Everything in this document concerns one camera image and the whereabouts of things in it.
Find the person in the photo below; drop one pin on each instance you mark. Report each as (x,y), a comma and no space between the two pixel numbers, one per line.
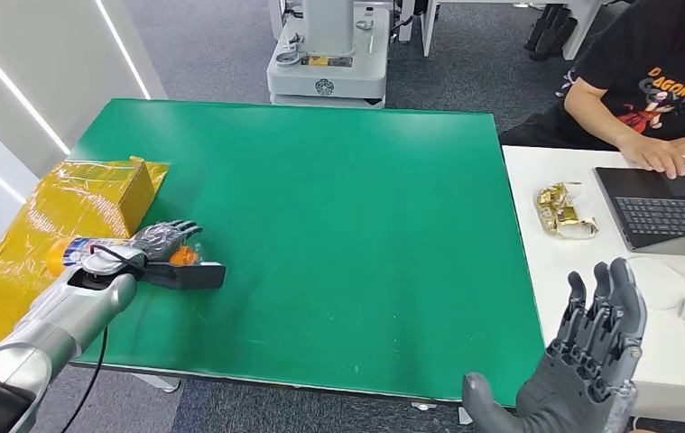
(647,54)

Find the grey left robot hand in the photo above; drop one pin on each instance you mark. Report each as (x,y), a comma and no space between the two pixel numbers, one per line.
(160,239)

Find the white furniture legs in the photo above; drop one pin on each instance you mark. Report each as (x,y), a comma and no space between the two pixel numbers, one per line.
(429,27)

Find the white table foot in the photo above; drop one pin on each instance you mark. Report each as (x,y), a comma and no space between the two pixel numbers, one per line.
(160,382)

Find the person's right hand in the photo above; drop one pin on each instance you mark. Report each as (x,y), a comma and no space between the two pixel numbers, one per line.
(653,152)

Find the black left camera bracket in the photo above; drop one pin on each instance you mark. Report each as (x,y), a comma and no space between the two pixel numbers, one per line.
(157,275)

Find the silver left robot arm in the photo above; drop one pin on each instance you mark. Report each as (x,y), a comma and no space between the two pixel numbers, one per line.
(61,323)

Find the white desk with leg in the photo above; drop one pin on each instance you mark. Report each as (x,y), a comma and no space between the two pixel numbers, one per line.
(581,27)

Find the orange plastic bottle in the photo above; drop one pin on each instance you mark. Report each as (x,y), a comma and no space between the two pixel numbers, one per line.
(58,254)

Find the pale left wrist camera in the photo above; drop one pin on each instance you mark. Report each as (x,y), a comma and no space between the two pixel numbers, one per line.
(201,277)

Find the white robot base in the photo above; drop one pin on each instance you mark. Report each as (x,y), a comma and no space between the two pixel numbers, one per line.
(330,71)

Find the yellow taped cardboard box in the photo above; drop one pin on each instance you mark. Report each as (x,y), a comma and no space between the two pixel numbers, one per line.
(73,197)

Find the crumpled gold foil wrapper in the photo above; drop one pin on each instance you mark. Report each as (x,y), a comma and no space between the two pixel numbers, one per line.
(560,212)

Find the person's right forearm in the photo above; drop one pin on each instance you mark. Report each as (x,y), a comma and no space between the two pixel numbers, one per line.
(596,110)

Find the dark grey laptop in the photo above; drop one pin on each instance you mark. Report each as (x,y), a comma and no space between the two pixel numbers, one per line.
(665,212)

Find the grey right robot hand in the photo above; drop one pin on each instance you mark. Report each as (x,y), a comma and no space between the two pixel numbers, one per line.
(575,382)

